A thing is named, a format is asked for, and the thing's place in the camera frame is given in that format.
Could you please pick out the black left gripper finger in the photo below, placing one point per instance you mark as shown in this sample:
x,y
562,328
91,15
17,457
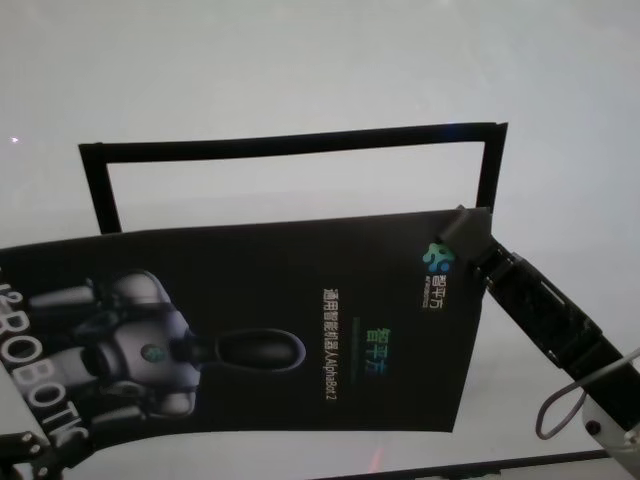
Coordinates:
x,y
30,444
41,466

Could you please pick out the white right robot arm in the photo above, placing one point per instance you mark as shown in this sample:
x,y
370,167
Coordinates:
x,y
615,420

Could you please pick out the black tape frame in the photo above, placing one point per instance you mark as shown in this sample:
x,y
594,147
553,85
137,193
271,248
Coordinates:
x,y
300,141

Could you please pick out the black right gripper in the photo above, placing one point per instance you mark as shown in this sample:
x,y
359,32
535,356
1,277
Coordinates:
x,y
555,325

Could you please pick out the black robot print poster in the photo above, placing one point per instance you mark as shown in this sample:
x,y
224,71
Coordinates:
x,y
250,310

